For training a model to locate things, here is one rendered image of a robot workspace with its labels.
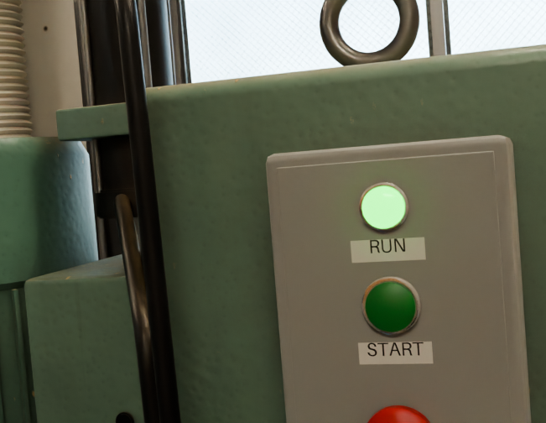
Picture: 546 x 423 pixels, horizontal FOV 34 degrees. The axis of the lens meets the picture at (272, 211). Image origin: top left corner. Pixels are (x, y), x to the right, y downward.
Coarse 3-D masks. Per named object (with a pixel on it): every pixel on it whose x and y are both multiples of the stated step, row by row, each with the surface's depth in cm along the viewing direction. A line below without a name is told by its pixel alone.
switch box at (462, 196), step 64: (320, 192) 37; (448, 192) 35; (512, 192) 35; (320, 256) 37; (448, 256) 35; (512, 256) 35; (320, 320) 37; (448, 320) 35; (512, 320) 35; (320, 384) 37; (384, 384) 36; (448, 384) 36; (512, 384) 35
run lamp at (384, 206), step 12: (372, 192) 35; (384, 192) 35; (396, 192) 35; (360, 204) 36; (372, 204) 35; (384, 204) 35; (396, 204) 35; (408, 204) 35; (372, 216) 35; (384, 216) 35; (396, 216) 35; (372, 228) 36; (384, 228) 36; (396, 228) 36
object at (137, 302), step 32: (128, 0) 41; (128, 32) 41; (128, 64) 41; (128, 96) 41; (128, 128) 42; (128, 224) 51; (128, 256) 49; (160, 256) 42; (128, 288) 46; (160, 288) 41; (160, 320) 41; (160, 352) 41; (160, 384) 41; (160, 416) 42
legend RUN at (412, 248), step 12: (360, 240) 36; (372, 240) 36; (384, 240) 36; (396, 240) 36; (408, 240) 36; (420, 240) 36; (360, 252) 36; (372, 252) 36; (384, 252) 36; (396, 252) 36; (408, 252) 36; (420, 252) 36
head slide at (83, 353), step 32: (32, 288) 52; (64, 288) 52; (96, 288) 51; (32, 320) 52; (64, 320) 52; (96, 320) 51; (128, 320) 51; (32, 352) 53; (64, 352) 52; (96, 352) 51; (128, 352) 51; (64, 384) 52; (96, 384) 52; (128, 384) 51; (64, 416) 52; (96, 416) 52; (128, 416) 51
